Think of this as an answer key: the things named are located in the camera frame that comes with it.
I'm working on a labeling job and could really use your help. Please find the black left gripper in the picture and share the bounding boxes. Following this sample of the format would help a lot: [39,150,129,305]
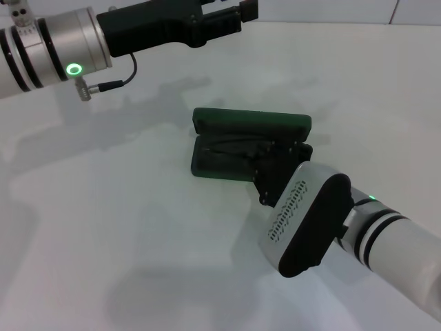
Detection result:
[96,0,260,59]

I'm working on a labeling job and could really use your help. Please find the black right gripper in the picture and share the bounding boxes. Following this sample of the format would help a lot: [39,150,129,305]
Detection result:
[240,139,314,208]

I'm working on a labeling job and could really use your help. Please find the black glasses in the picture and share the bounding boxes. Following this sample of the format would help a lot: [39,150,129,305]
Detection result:
[201,134,276,161]

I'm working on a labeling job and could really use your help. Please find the green glasses case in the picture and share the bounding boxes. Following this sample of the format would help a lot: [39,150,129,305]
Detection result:
[190,107,313,183]

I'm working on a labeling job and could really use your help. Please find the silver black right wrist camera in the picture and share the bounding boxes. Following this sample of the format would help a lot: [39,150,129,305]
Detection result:
[258,162,353,279]

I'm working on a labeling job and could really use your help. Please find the black left arm plug cable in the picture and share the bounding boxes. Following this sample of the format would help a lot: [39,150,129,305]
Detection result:
[75,51,137,101]

